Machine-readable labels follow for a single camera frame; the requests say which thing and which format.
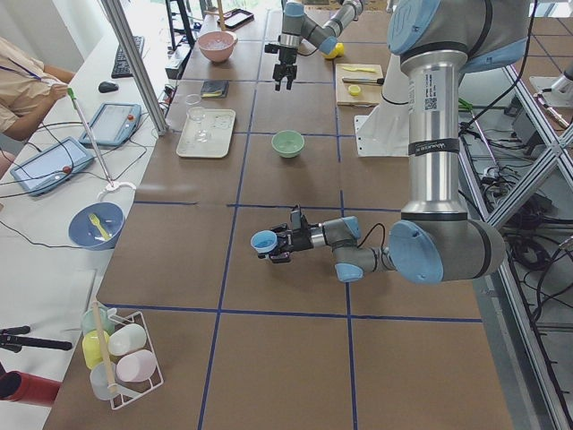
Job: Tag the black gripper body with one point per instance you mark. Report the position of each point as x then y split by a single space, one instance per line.
286 56
299 241

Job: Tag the light blue plastic cup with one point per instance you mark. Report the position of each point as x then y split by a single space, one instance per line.
264 241

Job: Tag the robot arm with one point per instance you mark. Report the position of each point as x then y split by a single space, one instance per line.
435 42
296 26

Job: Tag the mint green bowl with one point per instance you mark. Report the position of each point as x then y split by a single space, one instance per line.
287 144

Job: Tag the pink bowl with ice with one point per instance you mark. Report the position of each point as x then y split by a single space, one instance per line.
217 46

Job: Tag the blue bowl at table edge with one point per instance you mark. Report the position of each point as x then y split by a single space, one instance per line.
97 227

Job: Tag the whole yellow lemon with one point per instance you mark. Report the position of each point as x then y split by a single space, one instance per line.
337 51

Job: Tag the yellow plastic knife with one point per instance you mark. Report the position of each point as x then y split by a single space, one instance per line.
359 69

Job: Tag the wooden cutting board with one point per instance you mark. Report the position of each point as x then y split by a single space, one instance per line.
370 95

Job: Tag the half lemon slice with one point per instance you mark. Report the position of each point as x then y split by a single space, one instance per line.
354 90

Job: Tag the cream bear tray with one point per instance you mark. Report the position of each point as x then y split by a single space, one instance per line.
220 123

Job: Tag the clear wine glass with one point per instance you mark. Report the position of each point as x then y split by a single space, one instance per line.
196 115

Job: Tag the blue tablet far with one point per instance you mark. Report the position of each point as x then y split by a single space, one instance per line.
114 123

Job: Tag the blue tablet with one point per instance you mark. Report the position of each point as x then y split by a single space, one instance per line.
51 167
114 123

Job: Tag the white cup on rack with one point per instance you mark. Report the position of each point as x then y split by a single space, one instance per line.
129 338

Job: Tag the black computer mouse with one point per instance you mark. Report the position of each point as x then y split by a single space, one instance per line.
107 87

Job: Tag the pink cup on rack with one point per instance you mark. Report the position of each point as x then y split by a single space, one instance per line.
137 366

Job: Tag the yellow cup on rack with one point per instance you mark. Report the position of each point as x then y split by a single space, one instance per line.
91 349

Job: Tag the blue tablet near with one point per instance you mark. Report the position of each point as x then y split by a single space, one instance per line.
51 167

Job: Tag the person in beige shirt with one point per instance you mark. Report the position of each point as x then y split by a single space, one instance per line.
29 89

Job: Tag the red cylinder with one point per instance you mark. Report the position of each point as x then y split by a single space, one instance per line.
29 389

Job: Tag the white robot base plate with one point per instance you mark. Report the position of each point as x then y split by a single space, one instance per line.
385 131

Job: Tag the aluminium frame post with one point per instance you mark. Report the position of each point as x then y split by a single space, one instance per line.
118 21

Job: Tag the white wire cup rack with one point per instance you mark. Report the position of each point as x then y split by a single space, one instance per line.
103 379

